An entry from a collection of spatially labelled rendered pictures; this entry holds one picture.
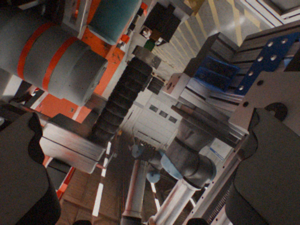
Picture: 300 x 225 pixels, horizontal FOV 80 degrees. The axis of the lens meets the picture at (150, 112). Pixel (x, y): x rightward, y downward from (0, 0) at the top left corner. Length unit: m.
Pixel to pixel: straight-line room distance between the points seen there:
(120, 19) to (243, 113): 0.40
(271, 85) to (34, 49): 0.40
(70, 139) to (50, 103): 0.64
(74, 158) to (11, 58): 0.24
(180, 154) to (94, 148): 0.50
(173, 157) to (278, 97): 0.54
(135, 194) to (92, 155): 0.69
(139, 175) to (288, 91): 0.81
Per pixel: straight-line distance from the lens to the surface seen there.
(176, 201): 0.91
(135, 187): 0.96
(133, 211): 0.95
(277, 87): 0.28
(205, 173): 0.84
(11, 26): 0.44
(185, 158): 0.74
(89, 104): 0.61
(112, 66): 2.78
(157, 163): 1.07
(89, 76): 0.39
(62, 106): 0.90
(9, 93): 0.51
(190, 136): 0.71
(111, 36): 0.54
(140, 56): 0.26
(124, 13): 0.56
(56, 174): 0.29
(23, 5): 0.61
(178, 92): 0.64
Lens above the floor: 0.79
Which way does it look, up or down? 6 degrees up
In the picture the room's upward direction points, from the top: 149 degrees counter-clockwise
